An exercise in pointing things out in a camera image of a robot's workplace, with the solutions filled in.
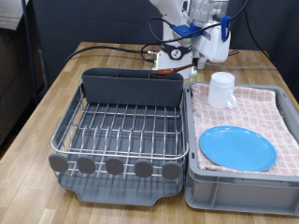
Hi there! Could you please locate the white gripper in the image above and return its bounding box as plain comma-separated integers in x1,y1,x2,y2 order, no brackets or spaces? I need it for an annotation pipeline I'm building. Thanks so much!
192,23,233,70

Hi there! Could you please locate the blue plastic plate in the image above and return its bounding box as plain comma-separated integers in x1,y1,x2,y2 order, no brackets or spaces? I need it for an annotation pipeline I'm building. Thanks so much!
199,125,278,173

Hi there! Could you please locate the pink checkered dish cloth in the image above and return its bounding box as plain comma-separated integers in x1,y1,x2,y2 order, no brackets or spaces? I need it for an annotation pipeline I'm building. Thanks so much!
190,83,299,177

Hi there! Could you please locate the grey dish drying rack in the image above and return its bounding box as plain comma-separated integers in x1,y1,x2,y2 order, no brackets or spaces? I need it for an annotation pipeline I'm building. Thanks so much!
50,82,188,207

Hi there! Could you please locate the white plastic mug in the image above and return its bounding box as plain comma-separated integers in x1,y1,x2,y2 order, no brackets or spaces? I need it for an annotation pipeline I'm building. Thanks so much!
206,72,238,110

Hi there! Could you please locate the dark grey cutlery holder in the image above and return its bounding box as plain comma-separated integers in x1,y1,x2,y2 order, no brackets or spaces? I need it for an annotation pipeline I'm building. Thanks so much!
81,67,185,108

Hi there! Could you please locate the dark partition screen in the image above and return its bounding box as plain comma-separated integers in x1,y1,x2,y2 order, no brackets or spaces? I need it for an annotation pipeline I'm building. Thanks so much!
31,0,299,104

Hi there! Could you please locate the grey plastic crate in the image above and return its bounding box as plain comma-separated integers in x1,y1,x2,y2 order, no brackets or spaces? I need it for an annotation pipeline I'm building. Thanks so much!
184,81,299,217

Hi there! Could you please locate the black metal pole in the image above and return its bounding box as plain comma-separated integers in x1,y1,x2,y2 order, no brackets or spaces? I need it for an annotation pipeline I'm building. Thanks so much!
21,0,41,105

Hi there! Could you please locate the dark cabinet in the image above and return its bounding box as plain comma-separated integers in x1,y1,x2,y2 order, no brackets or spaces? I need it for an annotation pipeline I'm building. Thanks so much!
0,0,36,147

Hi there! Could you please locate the wrist camera on blue mount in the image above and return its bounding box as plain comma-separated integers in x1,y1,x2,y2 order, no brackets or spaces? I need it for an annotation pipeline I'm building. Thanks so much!
171,23,204,39

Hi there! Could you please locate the blue cable clip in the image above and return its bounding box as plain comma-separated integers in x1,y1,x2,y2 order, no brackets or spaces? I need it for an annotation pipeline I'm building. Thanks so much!
220,16,234,43

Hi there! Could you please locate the thin black camera cable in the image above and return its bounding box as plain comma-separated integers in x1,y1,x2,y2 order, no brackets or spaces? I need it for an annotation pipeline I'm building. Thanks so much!
148,0,250,44

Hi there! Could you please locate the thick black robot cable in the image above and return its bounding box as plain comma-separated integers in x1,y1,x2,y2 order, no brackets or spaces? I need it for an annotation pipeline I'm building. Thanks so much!
64,42,163,68

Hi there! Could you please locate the metal wire dish rack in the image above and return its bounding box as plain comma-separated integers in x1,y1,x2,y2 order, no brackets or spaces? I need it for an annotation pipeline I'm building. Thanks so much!
48,83,190,185

